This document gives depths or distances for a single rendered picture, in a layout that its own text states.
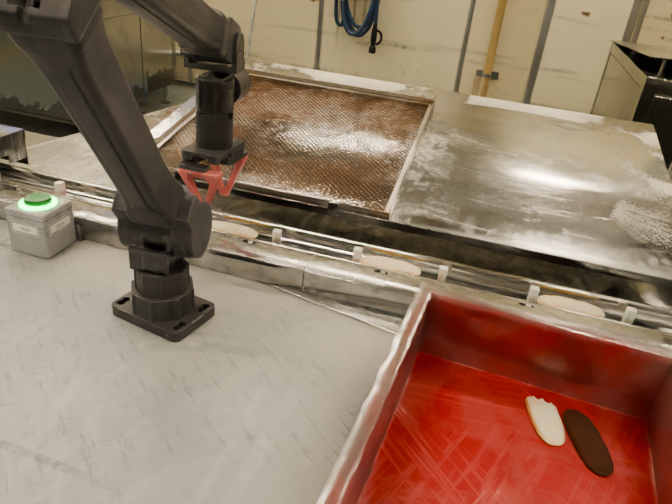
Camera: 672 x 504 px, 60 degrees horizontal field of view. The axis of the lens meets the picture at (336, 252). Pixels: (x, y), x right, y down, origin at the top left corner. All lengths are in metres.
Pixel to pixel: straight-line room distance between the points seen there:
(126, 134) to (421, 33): 4.06
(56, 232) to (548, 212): 0.84
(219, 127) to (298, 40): 3.93
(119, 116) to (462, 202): 0.67
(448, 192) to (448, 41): 3.50
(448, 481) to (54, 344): 0.51
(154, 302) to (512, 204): 0.66
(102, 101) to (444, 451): 0.50
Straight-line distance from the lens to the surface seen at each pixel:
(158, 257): 0.78
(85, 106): 0.59
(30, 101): 4.01
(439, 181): 1.14
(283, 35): 4.87
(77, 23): 0.51
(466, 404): 0.76
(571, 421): 0.78
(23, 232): 1.02
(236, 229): 0.99
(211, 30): 0.82
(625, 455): 0.78
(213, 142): 0.92
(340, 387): 0.74
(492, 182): 1.17
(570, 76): 4.30
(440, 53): 4.59
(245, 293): 0.90
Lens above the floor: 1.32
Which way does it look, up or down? 29 degrees down
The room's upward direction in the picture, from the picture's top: 6 degrees clockwise
